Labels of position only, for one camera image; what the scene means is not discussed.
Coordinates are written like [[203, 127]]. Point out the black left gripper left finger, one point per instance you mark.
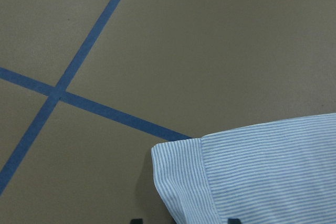
[[136, 221]]

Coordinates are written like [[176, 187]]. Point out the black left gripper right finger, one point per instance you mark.
[[233, 221]]

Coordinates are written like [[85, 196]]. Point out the light blue striped shirt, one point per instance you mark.
[[276, 172]]

